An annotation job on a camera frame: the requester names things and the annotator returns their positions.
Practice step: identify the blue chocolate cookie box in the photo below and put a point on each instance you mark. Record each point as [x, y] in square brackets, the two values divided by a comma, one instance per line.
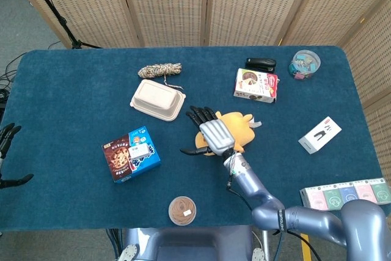
[122, 160]

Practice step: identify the clear jar of binder clips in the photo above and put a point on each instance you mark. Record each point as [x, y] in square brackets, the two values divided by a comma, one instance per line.
[305, 63]

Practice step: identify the woven folding screen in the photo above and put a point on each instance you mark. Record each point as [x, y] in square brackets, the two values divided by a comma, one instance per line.
[171, 4]

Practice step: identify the metal table leg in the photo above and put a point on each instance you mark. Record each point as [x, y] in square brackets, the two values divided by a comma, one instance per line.
[265, 245]

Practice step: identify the yellow plush duck toy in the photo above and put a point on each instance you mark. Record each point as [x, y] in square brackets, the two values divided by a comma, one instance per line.
[239, 128]

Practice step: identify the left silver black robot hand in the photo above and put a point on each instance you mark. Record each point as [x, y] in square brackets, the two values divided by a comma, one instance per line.
[4, 140]

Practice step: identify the white robot base foot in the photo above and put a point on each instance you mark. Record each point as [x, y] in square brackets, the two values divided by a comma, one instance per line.
[258, 255]
[128, 253]

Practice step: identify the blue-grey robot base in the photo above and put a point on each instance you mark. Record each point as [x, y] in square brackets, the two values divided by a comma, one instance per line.
[195, 242]

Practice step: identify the white box with black print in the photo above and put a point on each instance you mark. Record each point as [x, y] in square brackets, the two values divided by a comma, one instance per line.
[319, 135]

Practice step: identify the blue table mat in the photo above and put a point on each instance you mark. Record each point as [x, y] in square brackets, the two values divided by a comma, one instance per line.
[76, 105]

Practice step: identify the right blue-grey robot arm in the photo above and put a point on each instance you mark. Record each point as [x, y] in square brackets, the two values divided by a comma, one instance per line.
[305, 218]

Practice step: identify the black stapler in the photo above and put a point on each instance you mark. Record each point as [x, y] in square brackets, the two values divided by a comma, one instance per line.
[261, 63]

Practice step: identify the pastel multi-pack box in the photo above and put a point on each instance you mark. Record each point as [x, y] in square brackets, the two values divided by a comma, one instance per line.
[317, 197]

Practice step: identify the clear jar of rubber bands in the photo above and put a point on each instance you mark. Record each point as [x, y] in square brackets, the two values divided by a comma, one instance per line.
[182, 210]

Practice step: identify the white red cake box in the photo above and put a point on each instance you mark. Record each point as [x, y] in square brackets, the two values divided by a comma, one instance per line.
[255, 85]

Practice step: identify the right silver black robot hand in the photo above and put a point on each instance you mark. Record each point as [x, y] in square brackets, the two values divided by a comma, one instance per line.
[217, 134]

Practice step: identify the black tripod stand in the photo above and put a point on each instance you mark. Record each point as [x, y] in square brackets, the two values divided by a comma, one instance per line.
[53, 13]

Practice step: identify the beige lidded lunch container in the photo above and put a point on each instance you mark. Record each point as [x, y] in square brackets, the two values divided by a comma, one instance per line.
[157, 99]

